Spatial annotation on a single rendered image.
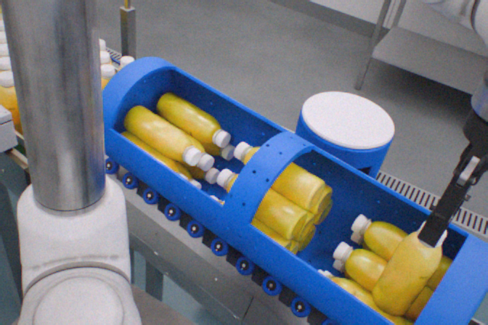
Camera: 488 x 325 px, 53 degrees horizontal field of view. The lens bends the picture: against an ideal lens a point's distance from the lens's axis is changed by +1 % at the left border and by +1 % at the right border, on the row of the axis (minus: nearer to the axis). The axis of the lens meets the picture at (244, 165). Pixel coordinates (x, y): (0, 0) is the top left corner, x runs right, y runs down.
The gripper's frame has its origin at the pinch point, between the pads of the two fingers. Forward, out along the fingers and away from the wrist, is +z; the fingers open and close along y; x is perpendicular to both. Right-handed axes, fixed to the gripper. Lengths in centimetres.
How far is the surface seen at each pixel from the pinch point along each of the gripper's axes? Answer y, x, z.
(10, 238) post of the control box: -24, 100, 70
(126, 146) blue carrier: -9, 63, 20
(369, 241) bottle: 7.6, 9.3, 20.4
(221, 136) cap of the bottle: 10, 51, 19
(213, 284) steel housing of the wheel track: -8, 35, 45
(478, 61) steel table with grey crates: 306, 44, 104
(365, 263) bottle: 3.4, 7.5, 21.9
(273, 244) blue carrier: -8.5, 22.4, 18.7
